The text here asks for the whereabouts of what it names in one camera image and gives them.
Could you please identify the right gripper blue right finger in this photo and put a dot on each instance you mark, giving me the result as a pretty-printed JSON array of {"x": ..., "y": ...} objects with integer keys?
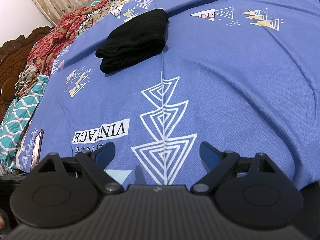
[{"x": 211, "y": 157}]

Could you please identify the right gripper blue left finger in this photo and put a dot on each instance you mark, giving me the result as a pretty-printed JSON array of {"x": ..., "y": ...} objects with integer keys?
[{"x": 102, "y": 156}]

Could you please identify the black pants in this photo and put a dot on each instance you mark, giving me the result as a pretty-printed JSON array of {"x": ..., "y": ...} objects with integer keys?
[{"x": 134, "y": 41}]

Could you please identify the person's left hand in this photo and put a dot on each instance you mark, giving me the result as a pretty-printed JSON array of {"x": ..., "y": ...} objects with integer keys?
[{"x": 2, "y": 223}]

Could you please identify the teal white patterned quilt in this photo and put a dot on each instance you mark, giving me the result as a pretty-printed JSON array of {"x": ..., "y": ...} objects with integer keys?
[{"x": 16, "y": 120}]

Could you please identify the blue patterned bedsheet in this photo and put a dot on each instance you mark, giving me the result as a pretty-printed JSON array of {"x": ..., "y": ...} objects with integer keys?
[{"x": 242, "y": 75}]

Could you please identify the crumpled floral cloth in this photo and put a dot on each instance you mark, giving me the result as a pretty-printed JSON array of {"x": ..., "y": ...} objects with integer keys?
[{"x": 26, "y": 80}]

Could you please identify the red floral blanket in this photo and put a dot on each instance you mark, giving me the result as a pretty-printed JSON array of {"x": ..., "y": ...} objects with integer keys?
[{"x": 73, "y": 24}]

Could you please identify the carved wooden headboard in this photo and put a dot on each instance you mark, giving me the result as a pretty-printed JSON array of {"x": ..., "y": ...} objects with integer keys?
[{"x": 13, "y": 58}]

